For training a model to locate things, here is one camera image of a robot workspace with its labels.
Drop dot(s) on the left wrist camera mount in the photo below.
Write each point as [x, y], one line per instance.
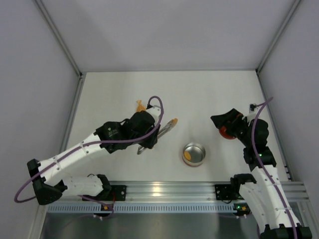
[155, 112]

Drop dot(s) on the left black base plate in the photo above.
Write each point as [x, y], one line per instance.
[119, 193]

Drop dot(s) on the aluminium front rail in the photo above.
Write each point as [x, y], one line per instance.
[191, 192]

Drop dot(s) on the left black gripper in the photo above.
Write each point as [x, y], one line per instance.
[151, 136]

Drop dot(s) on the orange leaf-shaped plate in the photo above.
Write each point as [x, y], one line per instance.
[140, 106]

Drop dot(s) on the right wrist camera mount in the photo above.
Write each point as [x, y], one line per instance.
[253, 109]

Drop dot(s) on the red round lid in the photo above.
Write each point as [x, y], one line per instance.
[227, 133]

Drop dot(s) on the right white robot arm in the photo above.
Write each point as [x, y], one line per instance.
[261, 188]

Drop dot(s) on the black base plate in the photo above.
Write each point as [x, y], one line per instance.
[226, 193]
[119, 193]

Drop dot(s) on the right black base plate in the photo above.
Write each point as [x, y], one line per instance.
[226, 193]

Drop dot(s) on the slotted grey cable duct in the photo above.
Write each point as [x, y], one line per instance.
[131, 208]

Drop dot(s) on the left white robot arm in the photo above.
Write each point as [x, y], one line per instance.
[52, 179]

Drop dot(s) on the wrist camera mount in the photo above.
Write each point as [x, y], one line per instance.
[155, 112]
[253, 109]

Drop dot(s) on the round steel lunch box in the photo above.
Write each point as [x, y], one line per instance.
[197, 152]

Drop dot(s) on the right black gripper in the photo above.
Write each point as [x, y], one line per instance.
[231, 120]

